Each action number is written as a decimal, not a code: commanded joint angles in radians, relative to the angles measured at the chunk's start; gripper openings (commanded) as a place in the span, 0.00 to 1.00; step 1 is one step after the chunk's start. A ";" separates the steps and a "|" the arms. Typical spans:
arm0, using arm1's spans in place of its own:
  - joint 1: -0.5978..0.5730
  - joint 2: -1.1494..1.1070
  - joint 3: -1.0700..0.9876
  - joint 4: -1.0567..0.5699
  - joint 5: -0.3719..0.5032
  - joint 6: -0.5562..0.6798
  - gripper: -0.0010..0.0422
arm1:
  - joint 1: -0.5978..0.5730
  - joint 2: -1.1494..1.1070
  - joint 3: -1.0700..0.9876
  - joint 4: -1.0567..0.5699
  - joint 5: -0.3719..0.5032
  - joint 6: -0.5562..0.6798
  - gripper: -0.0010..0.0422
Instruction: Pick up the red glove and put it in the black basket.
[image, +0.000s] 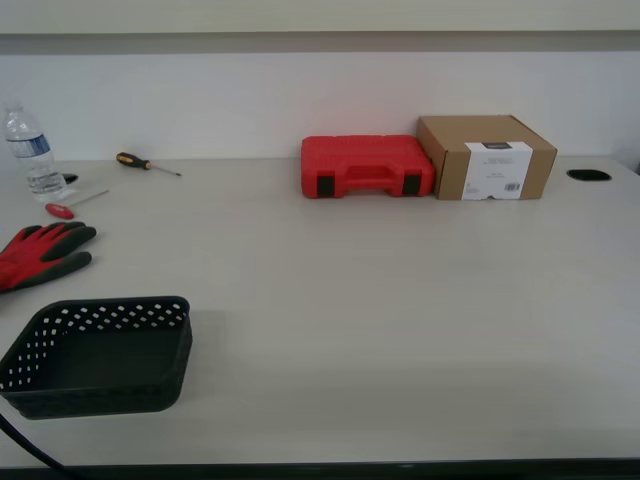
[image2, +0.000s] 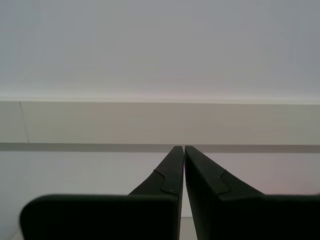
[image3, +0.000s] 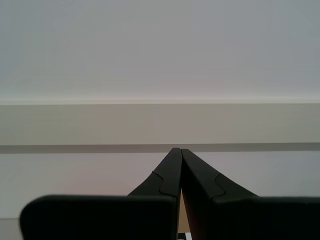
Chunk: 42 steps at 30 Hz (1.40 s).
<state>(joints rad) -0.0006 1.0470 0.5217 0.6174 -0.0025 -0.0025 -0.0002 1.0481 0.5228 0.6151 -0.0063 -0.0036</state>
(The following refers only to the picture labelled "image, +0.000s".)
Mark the brown cardboard box white label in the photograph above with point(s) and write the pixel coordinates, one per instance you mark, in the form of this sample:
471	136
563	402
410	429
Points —
450	170

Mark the black oval desk grommet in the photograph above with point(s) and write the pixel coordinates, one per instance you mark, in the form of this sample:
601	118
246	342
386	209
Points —
588	175

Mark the black plastic woven basket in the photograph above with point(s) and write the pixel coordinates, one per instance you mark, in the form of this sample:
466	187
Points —
100	400

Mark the red glove with grey fingertips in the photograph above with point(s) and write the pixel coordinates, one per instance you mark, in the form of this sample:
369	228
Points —
25	255

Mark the red plastic tool case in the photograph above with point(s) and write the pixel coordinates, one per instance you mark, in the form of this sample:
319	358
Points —
360	155

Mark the clear plastic water bottle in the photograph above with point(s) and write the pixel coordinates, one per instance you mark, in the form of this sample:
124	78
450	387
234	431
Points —
36	160

